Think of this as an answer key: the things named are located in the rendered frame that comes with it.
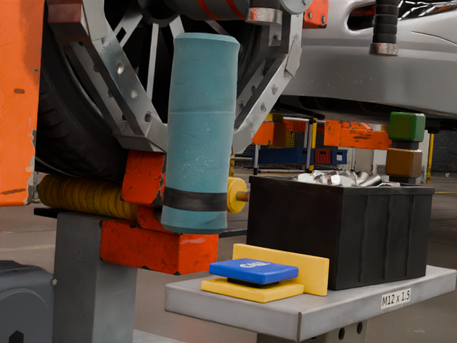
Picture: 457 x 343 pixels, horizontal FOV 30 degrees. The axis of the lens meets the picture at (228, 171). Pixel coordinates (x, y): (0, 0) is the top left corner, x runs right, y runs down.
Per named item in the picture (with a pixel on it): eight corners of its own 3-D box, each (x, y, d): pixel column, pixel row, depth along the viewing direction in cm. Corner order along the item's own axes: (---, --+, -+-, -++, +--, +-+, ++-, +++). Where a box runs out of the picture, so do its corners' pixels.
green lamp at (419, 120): (398, 140, 122) (400, 112, 122) (424, 142, 120) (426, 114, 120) (386, 139, 119) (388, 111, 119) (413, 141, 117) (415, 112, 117)
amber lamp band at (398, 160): (395, 175, 123) (397, 148, 122) (421, 177, 120) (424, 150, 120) (383, 175, 119) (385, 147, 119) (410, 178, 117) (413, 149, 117)
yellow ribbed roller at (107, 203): (50, 203, 152) (52, 171, 151) (180, 224, 135) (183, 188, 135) (25, 205, 147) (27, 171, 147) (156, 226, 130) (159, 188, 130)
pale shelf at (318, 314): (345, 271, 127) (347, 251, 127) (455, 291, 117) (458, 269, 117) (161, 311, 92) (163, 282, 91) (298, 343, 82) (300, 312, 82)
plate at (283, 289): (242, 282, 96) (243, 273, 96) (304, 294, 91) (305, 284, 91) (199, 290, 89) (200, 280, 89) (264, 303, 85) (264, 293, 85)
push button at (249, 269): (243, 276, 95) (245, 256, 95) (298, 287, 91) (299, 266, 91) (207, 283, 89) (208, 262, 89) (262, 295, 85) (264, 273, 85)
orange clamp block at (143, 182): (128, 141, 126) (117, 201, 126) (169, 145, 122) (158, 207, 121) (158, 150, 132) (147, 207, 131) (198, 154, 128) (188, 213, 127)
